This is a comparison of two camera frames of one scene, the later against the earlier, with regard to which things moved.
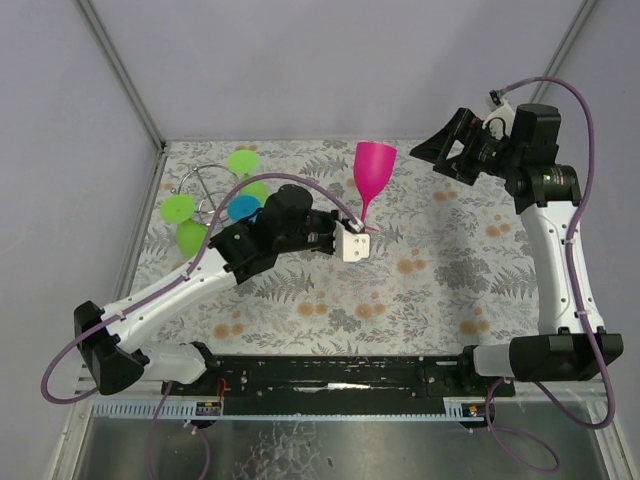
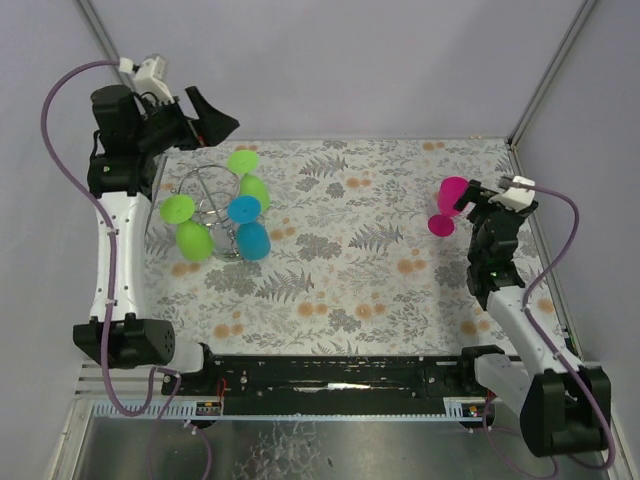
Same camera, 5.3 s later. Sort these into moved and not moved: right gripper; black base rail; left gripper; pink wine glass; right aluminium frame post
Moved: right gripper; pink wine glass; left gripper
Not moved: right aluminium frame post; black base rail
